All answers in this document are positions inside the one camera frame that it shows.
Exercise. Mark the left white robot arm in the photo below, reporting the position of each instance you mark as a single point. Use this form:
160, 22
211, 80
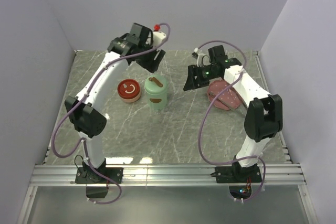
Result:
141, 45

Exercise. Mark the metal tongs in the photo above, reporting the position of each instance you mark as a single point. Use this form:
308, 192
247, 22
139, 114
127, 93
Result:
230, 101

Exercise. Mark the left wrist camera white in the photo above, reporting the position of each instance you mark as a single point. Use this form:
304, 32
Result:
158, 35

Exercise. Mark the cream pink bowl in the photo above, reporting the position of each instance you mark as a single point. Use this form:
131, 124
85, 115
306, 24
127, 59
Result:
131, 99

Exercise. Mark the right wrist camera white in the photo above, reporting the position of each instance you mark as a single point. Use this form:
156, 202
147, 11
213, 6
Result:
199, 56

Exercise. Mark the green round lid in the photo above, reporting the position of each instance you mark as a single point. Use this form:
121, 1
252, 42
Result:
155, 85

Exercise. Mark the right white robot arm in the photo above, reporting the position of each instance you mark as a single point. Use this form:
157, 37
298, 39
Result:
263, 119

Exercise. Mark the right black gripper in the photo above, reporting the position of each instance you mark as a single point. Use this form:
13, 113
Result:
191, 83

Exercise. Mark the pink dotted plate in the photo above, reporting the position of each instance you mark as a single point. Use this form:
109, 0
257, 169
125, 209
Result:
216, 87

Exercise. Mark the green tin canister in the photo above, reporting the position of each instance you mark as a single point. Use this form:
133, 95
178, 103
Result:
156, 100

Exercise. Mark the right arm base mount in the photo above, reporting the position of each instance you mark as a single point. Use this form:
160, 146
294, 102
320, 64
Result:
244, 182

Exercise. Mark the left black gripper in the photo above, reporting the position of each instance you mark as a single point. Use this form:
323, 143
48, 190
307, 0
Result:
151, 65

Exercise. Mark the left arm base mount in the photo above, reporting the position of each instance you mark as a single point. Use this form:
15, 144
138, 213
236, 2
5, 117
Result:
97, 187

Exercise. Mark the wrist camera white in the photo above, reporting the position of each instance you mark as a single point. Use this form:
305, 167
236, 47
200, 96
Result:
199, 56
158, 35

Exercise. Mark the red round lid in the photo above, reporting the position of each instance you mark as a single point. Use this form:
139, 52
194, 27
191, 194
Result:
128, 89

